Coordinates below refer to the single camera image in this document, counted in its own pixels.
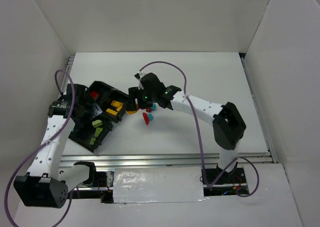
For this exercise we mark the black four-compartment tray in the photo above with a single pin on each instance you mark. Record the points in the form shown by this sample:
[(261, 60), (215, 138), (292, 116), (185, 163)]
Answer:
[(84, 131)]

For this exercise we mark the orange-yellow lego brick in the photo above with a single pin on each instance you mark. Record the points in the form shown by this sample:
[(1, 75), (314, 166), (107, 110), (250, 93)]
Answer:
[(112, 112)]

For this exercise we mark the yellow lego brick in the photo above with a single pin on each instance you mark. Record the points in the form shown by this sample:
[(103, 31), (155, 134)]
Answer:
[(116, 104)]

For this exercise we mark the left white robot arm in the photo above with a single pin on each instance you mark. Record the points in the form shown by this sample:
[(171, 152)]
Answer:
[(44, 183)]

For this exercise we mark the small green lego piece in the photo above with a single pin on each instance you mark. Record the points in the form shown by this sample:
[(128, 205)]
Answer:
[(92, 141)]

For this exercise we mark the orange flower lego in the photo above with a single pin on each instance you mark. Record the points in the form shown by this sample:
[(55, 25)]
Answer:
[(132, 107)]

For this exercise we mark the light green slope lego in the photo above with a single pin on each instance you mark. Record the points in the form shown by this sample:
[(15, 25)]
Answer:
[(97, 123)]

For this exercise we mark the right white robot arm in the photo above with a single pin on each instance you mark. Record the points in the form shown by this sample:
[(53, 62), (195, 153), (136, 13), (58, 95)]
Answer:
[(225, 119)]

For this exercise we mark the red curved lego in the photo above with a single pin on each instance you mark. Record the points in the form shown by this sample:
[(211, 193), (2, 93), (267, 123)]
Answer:
[(145, 117)]

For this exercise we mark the red lego with flower print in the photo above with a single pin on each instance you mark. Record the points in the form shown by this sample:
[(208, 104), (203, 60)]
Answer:
[(94, 95)]

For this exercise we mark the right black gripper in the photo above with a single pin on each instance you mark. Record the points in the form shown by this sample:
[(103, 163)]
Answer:
[(133, 95)]

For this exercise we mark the small teal lego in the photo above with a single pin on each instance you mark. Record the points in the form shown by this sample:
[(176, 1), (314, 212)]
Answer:
[(150, 116), (153, 108)]

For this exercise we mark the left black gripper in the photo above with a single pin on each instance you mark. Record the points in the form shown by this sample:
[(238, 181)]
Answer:
[(81, 109)]

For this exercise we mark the aluminium rail frame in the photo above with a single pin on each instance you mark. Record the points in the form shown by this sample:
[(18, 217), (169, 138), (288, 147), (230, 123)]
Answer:
[(171, 140)]

